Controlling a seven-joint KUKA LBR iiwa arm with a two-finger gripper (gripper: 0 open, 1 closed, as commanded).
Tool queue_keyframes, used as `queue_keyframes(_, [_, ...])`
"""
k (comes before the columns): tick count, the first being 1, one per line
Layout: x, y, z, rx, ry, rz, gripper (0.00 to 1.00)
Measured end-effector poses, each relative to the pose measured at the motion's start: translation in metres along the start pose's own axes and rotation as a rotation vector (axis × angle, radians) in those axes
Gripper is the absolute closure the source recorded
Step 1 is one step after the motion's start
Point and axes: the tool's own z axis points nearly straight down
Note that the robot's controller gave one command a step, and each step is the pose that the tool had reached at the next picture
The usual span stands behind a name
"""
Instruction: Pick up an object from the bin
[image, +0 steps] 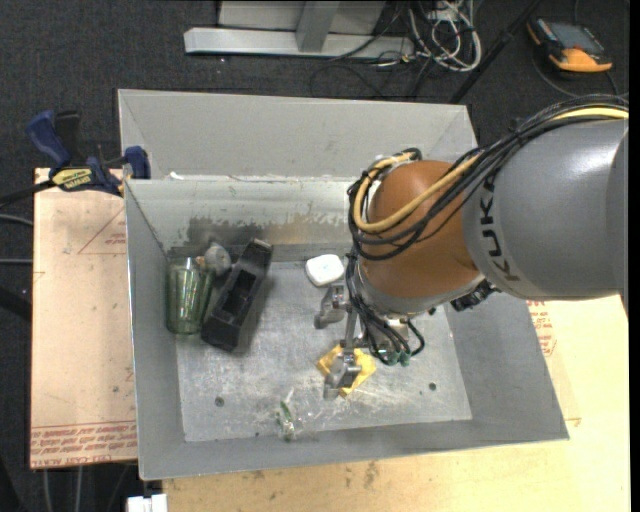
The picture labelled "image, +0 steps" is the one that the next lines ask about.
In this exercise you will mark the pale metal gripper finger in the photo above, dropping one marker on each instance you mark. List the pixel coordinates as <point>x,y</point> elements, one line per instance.
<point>331,306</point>
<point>342,372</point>

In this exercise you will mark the small grey toy figure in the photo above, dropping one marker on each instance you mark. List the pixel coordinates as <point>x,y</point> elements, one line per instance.
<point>218,257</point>

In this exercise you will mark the brown cardboard board, red print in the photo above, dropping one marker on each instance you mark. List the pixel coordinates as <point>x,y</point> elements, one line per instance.
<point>80,320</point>

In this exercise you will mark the grey metal bin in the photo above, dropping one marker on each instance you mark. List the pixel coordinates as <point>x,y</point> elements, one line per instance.
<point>280,145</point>

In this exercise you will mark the white rounded plastic case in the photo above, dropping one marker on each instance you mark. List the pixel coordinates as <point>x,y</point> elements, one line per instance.
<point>325,269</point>

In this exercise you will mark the yellow sponge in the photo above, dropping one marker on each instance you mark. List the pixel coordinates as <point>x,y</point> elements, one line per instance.
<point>367,367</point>

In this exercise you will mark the black tape dispenser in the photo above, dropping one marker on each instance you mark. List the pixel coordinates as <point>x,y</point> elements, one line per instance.
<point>240,300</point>

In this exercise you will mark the clear plastic piece, green print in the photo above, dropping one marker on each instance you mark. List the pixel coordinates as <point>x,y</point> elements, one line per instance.
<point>287,422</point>

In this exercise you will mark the clear green glass cup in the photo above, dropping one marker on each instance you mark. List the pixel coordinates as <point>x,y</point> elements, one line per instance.
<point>187,297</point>

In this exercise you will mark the black cylinder on white bracket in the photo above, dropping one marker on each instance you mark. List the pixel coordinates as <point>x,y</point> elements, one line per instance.
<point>470,298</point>

